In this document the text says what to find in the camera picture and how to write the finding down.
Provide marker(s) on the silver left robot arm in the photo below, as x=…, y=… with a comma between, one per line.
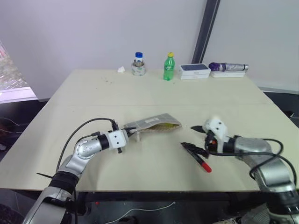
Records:
x=81, y=150

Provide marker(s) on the white phone box dark lid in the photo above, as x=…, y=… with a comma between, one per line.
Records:
x=194, y=69

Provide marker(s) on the black marker with red cap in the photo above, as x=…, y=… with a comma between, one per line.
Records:
x=201, y=162

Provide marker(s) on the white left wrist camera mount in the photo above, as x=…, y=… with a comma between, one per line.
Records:
x=116, y=139

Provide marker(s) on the folded purple grey umbrella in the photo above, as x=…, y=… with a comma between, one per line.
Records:
x=227, y=66

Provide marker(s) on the white tape roll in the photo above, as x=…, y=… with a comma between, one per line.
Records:
x=139, y=69

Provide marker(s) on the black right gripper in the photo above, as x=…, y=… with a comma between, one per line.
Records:
x=211, y=141

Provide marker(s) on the green plastic soda bottle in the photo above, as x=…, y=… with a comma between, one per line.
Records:
x=168, y=67

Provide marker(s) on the dark rounded shape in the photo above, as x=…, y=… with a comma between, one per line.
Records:
x=10, y=213

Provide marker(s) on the dark shoe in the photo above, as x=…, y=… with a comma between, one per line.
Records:
x=290, y=114

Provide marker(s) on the black zip tie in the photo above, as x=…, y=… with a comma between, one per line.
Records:
x=44, y=175

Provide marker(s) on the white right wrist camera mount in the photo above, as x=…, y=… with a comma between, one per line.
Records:
x=217, y=130

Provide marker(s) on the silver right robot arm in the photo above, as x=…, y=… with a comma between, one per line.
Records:
x=268, y=161

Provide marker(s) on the crumpled white paper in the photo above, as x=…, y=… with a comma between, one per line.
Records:
x=121, y=69

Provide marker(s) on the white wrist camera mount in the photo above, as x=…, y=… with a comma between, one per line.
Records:
x=217, y=130
x=116, y=139

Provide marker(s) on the small bottle with blue cap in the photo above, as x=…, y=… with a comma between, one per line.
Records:
x=138, y=58

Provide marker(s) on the grey grid zip pouch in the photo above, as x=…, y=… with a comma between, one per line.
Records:
x=154, y=124

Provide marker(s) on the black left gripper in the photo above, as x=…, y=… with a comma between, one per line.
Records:
x=120, y=150

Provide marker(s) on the thin white phone box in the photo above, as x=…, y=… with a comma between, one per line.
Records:
x=195, y=77

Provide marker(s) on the flat white box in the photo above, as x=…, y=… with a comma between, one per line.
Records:
x=227, y=74

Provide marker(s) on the dark vertical wall post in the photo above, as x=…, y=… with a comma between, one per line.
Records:
x=206, y=30

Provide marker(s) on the window with outside view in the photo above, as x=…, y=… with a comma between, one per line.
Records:
x=12, y=79

